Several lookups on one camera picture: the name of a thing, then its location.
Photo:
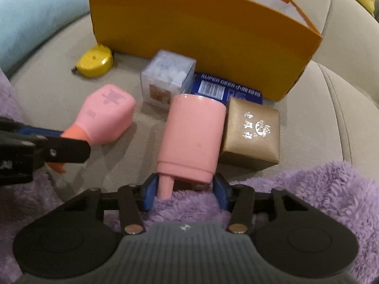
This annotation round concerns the yellow tape measure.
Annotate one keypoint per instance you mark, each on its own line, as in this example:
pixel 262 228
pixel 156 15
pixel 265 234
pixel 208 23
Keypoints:
pixel 94 62

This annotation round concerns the light blue pillow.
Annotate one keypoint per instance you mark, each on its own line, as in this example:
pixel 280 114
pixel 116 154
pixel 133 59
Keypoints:
pixel 35 20

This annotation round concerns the beige sofa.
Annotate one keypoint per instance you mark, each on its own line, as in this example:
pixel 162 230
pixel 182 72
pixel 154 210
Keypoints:
pixel 340 109

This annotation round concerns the purple fluffy blanket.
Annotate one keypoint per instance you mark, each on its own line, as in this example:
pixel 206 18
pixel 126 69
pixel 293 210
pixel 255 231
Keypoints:
pixel 325 189

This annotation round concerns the clear plastic box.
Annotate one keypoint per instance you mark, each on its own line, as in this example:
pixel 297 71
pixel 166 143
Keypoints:
pixel 165 77

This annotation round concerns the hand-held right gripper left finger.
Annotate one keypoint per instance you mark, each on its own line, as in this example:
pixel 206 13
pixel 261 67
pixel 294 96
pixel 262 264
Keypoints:
pixel 149 192

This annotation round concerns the large pink bottle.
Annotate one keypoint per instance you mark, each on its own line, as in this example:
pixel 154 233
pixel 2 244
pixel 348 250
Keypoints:
pixel 192 136

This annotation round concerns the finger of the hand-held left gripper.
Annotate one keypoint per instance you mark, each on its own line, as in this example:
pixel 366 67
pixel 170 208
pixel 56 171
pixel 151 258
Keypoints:
pixel 38 130
pixel 65 152

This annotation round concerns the blue tin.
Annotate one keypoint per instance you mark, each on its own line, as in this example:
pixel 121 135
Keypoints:
pixel 225 90

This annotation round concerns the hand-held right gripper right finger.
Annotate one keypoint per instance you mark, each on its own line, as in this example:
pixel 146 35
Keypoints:
pixel 220 192

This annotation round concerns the small pink bottle orange cap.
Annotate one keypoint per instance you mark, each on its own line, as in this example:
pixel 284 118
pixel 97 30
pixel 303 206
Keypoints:
pixel 106 115

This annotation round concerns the orange cardboard box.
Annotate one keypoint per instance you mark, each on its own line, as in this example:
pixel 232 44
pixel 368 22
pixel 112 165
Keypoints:
pixel 192 29

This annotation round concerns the gold gift box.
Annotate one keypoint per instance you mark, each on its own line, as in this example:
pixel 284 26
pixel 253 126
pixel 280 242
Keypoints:
pixel 251 133

